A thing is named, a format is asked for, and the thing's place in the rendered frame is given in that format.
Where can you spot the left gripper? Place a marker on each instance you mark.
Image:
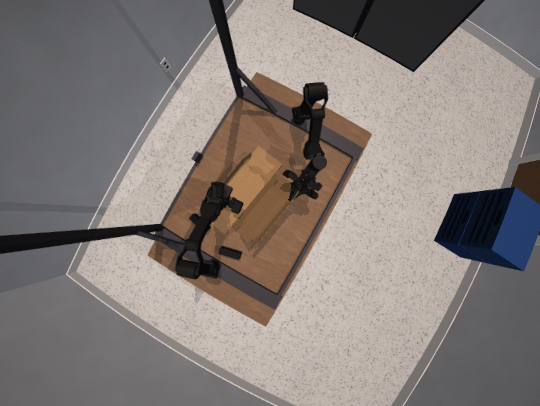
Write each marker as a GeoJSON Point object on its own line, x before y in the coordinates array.
{"type": "Point", "coordinates": [295, 186]}

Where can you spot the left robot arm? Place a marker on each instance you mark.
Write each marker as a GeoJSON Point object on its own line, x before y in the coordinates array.
{"type": "Point", "coordinates": [315, 92]}

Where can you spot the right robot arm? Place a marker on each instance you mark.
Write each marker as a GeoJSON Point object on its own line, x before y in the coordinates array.
{"type": "Point", "coordinates": [209, 214]}

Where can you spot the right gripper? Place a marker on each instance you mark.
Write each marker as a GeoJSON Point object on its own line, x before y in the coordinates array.
{"type": "Point", "coordinates": [237, 205]}

